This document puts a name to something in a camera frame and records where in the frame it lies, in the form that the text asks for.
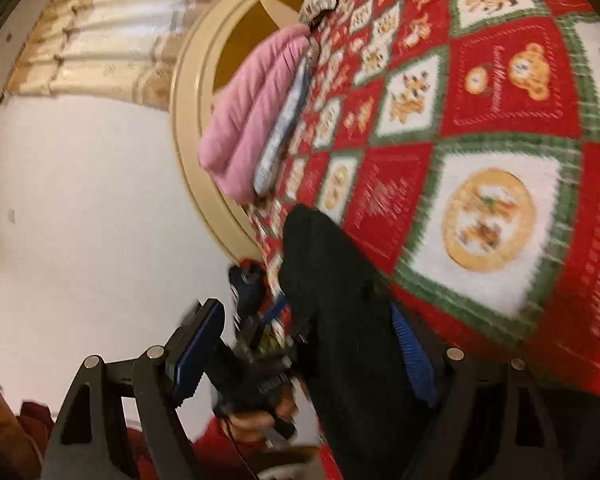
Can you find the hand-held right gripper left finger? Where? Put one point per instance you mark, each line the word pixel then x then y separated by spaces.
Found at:
pixel 195 355

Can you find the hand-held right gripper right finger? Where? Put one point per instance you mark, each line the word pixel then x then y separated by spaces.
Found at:
pixel 414 360

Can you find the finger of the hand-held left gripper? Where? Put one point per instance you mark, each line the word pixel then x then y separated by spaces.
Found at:
pixel 276 311
pixel 244 282

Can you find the black sweater with studs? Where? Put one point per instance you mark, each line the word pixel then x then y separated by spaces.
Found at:
pixel 340 310

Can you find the person's left hand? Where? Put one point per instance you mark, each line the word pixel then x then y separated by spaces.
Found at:
pixel 260 419

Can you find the blue white patterned cloth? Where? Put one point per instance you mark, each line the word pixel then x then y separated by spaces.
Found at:
pixel 283 127

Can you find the pink folded quilt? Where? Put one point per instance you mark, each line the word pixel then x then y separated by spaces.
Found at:
pixel 250 120

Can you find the cream wooden headboard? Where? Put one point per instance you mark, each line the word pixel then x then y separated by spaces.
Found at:
pixel 186 110

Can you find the red printed bear blanket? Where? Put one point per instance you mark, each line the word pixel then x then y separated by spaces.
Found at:
pixel 480 85

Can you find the beige patterned curtain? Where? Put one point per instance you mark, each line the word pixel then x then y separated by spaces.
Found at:
pixel 105 35

